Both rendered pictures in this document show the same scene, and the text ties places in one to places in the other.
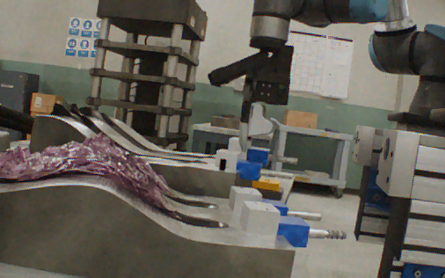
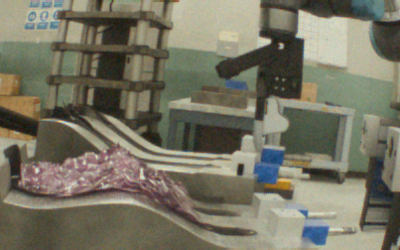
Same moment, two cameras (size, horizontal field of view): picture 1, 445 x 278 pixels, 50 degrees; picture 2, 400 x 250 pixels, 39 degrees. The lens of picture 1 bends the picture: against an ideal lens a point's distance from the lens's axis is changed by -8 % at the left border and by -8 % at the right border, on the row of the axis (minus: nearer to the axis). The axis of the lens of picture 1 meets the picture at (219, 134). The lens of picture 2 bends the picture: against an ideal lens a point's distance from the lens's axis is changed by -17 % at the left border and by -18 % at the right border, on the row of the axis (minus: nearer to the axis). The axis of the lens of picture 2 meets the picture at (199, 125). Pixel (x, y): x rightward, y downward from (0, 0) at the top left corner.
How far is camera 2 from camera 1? 18 cm
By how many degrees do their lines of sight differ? 2
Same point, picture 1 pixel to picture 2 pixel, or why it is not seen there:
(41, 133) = (46, 138)
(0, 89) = not seen: outside the picture
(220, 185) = (238, 190)
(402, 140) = not seen: outside the picture
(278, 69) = (291, 62)
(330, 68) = (326, 32)
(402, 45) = (397, 35)
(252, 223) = (281, 229)
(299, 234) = (320, 234)
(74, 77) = (32, 53)
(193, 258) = not seen: outside the picture
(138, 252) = not seen: outside the picture
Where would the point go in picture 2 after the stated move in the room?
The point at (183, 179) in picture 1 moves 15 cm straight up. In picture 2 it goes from (198, 186) to (209, 85)
